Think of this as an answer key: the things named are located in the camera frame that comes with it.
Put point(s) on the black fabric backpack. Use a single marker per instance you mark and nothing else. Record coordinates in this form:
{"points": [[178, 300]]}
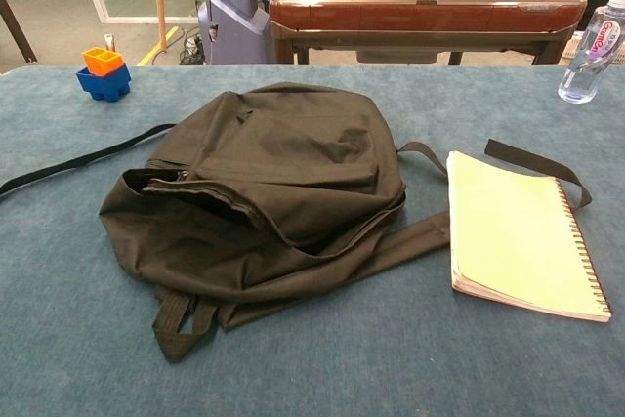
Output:
{"points": [[293, 168]]}

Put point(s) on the blue-grey machine stand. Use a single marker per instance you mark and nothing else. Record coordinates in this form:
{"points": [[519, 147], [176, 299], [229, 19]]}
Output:
{"points": [[234, 31]]}

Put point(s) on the brown mahjong table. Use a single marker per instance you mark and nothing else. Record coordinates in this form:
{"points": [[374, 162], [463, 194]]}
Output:
{"points": [[415, 16]]}

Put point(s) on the blue felt table cover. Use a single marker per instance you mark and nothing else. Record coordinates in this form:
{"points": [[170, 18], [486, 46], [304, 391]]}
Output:
{"points": [[342, 378]]}

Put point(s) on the kraft cover spiral notebook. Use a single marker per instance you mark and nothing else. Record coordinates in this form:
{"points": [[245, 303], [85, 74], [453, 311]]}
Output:
{"points": [[517, 231]]}

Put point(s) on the blue plastic holder block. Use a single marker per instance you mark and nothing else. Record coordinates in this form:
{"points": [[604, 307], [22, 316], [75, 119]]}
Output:
{"points": [[105, 90]]}

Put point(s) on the small white tube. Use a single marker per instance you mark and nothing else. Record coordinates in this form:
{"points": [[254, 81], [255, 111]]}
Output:
{"points": [[110, 43]]}

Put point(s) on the clear plastic water bottle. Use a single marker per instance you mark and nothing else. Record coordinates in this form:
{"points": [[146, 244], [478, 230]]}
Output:
{"points": [[583, 75]]}

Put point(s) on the dark slanted table leg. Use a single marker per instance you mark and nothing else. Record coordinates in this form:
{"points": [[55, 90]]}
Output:
{"points": [[17, 29]]}

